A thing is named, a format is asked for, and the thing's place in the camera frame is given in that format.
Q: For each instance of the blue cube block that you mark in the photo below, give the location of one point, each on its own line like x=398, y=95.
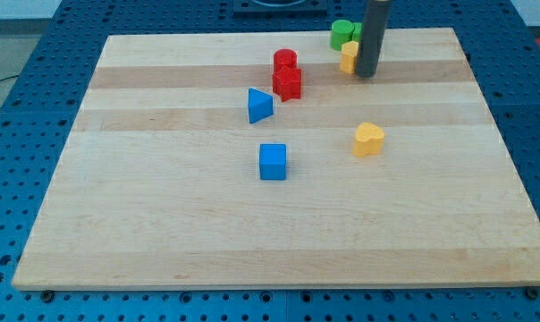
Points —
x=272, y=161

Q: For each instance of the blue triangle block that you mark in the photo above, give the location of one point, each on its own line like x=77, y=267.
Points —
x=260, y=105

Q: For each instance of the wooden board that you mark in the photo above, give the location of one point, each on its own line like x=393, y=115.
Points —
x=251, y=161

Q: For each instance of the red star block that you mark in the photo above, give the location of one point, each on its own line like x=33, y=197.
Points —
x=287, y=83

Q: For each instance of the yellow heart block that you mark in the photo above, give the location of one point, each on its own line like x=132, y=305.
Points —
x=368, y=140

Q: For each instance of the red cylinder block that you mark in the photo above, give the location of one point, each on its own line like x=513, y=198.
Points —
x=285, y=57

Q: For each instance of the yellow pentagon block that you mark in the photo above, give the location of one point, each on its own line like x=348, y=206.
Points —
x=349, y=57

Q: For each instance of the green cylinder block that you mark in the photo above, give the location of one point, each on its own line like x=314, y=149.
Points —
x=341, y=32

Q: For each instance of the green block behind rod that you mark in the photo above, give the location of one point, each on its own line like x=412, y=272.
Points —
x=356, y=34

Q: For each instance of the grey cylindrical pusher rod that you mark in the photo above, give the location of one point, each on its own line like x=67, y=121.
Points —
x=372, y=35

